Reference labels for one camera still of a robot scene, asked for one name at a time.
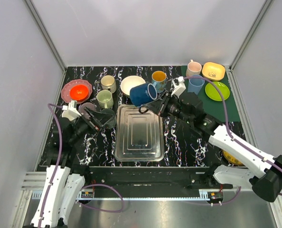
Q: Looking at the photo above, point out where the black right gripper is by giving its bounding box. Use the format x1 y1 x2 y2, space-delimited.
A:
145 90 193 125

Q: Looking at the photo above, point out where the dark grey mug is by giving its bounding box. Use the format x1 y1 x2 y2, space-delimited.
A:
101 109 117 129

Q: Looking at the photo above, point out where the dark blue mug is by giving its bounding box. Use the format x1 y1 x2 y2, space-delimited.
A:
130 83 158 114

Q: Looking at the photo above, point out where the light green mug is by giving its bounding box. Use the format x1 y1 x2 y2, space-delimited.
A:
96 90 113 109

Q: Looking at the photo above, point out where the pink purple mug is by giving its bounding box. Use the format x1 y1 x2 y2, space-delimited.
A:
78 102 96 119

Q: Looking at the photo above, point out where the light blue mug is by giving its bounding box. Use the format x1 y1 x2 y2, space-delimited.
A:
151 71 167 93

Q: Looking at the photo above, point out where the cream white mug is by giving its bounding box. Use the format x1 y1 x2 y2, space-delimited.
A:
101 75 117 94

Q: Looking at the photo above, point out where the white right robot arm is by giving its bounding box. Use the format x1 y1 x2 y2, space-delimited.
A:
141 93 282 202

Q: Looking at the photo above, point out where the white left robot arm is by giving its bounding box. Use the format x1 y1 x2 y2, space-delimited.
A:
28 108 114 228

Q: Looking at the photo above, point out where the orange bowl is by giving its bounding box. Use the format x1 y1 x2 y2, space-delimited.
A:
69 85 89 101

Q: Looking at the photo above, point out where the metal tray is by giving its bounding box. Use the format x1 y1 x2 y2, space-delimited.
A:
114 104 164 162

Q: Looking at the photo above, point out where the white bowl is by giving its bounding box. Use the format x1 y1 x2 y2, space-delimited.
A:
120 76 146 97

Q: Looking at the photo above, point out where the blue plastic tumbler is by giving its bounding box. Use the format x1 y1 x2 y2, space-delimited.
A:
188 75 205 95

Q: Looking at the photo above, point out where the pink plate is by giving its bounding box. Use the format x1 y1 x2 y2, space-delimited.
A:
61 79 93 104

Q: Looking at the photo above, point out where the lime green plate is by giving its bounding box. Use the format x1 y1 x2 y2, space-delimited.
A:
205 81 230 102

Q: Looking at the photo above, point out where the yellow square bowl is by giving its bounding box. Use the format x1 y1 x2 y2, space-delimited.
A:
202 62 226 81

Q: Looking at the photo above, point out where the yellow patterned dish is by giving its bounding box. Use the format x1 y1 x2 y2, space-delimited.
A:
222 150 244 166

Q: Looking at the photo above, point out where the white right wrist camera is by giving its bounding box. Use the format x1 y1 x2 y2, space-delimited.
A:
171 76 186 98

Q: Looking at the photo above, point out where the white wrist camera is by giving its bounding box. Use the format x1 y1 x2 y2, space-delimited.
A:
171 76 186 98
61 100 82 121

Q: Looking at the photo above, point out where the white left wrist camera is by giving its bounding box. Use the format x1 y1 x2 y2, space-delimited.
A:
61 100 82 121

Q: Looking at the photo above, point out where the pink cup with handle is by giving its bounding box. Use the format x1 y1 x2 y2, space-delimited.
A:
186 59 202 77

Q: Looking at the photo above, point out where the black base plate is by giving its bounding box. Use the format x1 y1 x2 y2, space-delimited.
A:
85 167 233 198

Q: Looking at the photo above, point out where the purple cable on floor left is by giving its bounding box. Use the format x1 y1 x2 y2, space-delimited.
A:
75 184 125 213

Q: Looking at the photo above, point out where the purple cable on floor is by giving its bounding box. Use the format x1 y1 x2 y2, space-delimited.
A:
75 184 125 213
186 186 242 207

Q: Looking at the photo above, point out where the purple cable on floor right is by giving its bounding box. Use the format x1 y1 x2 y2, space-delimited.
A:
186 186 242 207

